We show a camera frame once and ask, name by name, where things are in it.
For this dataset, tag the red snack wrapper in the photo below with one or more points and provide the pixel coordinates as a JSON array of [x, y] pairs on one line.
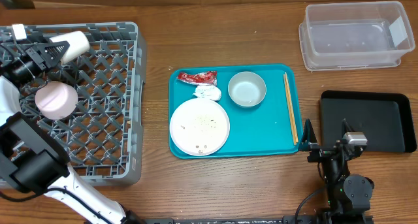
[[208, 78]]

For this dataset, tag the grey bowl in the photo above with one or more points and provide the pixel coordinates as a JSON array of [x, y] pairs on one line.
[[247, 89]]

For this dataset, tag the black plastic tray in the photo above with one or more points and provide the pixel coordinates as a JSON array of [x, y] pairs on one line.
[[384, 118]]

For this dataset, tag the white cup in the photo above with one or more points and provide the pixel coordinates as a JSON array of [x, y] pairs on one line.
[[78, 44]]

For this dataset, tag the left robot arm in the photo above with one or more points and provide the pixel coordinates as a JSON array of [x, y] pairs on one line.
[[35, 164]]

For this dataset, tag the wooden chopstick right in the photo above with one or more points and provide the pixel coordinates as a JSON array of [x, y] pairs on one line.
[[291, 108]]

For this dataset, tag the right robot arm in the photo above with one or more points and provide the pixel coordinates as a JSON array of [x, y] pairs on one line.
[[348, 195]]

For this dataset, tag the wooden chopstick left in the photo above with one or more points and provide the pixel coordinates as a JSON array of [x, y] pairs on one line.
[[289, 108]]

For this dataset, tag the large white dirty plate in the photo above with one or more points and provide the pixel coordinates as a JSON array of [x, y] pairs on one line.
[[199, 127]]

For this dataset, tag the clear plastic storage bin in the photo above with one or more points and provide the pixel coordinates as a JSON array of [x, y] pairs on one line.
[[361, 35]]

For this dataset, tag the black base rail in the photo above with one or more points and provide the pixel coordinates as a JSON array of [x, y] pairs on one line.
[[228, 221]]

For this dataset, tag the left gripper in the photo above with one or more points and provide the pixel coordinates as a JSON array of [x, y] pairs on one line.
[[36, 59]]

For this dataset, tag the crumpled white tissue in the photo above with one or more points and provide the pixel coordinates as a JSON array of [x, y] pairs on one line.
[[208, 92]]

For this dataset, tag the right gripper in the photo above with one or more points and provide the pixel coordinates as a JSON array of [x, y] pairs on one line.
[[309, 143]]

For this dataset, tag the grey plastic dish rack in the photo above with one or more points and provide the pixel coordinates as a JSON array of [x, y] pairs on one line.
[[103, 135]]

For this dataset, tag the wooden chopstick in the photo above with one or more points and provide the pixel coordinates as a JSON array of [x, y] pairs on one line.
[[289, 108]]

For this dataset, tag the teal serving tray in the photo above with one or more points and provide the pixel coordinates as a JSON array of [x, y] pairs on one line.
[[264, 129]]

